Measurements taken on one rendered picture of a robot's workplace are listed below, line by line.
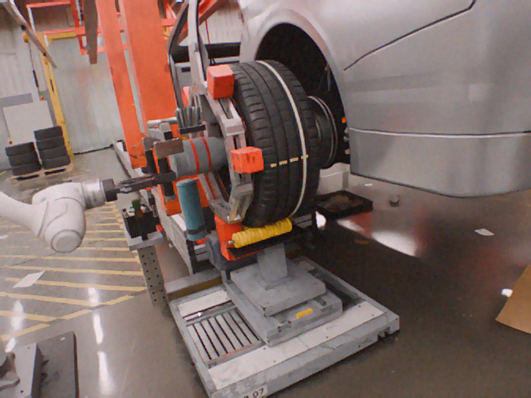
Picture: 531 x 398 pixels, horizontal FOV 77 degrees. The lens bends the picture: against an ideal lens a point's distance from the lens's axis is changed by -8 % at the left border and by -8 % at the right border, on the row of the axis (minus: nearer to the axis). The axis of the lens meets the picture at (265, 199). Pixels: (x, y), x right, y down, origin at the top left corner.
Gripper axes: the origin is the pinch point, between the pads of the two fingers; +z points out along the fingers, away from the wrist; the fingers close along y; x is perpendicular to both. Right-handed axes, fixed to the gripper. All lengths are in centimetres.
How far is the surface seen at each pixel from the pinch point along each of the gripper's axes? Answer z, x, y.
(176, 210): 10, -28, -57
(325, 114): 67, 11, -1
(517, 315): 123, -81, 51
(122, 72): 15, 62, -251
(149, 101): 8, 27, -58
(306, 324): 41, -71, 10
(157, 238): -3, -38, -51
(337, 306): 57, -68, 10
